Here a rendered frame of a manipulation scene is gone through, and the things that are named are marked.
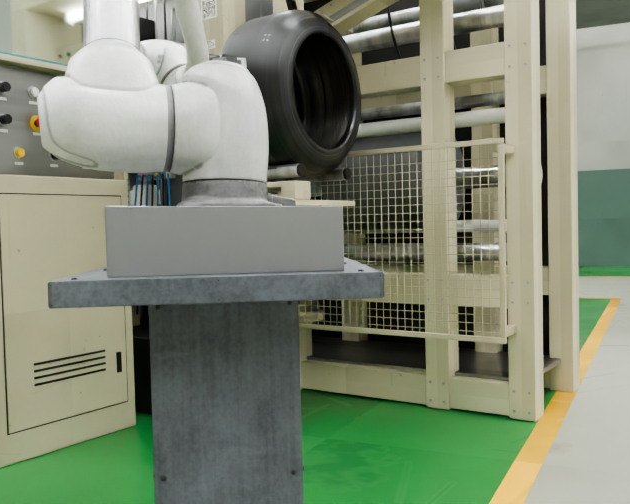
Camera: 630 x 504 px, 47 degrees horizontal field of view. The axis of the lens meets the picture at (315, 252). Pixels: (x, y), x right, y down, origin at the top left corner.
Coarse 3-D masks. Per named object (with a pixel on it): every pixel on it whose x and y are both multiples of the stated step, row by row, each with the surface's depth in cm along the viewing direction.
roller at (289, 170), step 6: (270, 168) 236; (276, 168) 235; (282, 168) 233; (288, 168) 232; (294, 168) 230; (300, 168) 230; (270, 174) 236; (276, 174) 235; (282, 174) 234; (288, 174) 232; (294, 174) 231; (300, 174) 231
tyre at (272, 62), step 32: (256, 32) 229; (288, 32) 226; (320, 32) 238; (256, 64) 223; (288, 64) 224; (320, 64) 268; (352, 64) 256; (288, 96) 224; (320, 96) 274; (352, 96) 258; (288, 128) 226; (320, 128) 273; (352, 128) 255; (288, 160) 234; (320, 160) 240
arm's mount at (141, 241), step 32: (128, 224) 111; (160, 224) 111; (192, 224) 111; (224, 224) 112; (256, 224) 112; (288, 224) 113; (320, 224) 113; (128, 256) 111; (160, 256) 111; (192, 256) 112; (224, 256) 112; (256, 256) 112; (288, 256) 113; (320, 256) 113
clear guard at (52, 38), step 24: (0, 0) 222; (24, 0) 229; (48, 0) 236; (72, 0) 243; (0, 24) 222; (24, 24) 229; (48, 24) 236; (72, 24) 243; (0, 48) 222; (24, 48) 229; (48, 48) 236; (72, 48) 244
